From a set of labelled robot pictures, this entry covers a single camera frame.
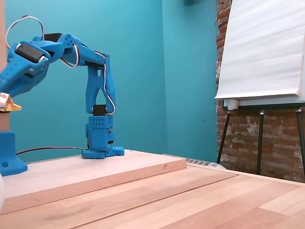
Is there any caramel sweet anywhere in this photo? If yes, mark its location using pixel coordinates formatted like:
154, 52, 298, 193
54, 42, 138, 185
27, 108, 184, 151
0, 92, 22, 113

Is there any wooden base board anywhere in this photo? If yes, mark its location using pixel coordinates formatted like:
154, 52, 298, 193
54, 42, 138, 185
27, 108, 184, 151
0, 149, 187, 215

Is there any white radiator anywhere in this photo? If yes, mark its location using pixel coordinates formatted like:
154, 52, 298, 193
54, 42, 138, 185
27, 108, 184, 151
162, 153, 226, 170

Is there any white flipchart paper pad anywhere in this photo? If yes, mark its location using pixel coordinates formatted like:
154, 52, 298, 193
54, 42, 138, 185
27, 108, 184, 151
214, 0, 305, 100

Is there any flipchart easel with black legs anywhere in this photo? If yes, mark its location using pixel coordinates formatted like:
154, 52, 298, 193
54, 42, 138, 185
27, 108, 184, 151
216, 96, 305, 179

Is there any wrist servo wire loop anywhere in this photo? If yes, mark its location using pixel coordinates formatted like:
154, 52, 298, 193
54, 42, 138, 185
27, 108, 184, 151
5, 15, 45, 51

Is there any wooden post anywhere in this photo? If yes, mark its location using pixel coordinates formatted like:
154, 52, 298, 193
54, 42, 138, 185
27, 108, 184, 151
0, 0, 11, 133

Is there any red and black power cable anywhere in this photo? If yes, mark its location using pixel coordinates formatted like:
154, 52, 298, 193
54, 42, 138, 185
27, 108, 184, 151
15, 146, 88, 156

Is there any blue printed post bracket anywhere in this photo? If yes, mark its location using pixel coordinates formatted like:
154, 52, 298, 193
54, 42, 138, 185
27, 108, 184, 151
0, 130, 28, 177

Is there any upper arm servo wire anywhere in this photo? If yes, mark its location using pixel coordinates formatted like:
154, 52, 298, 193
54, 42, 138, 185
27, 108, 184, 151
93, 51, 117, 115

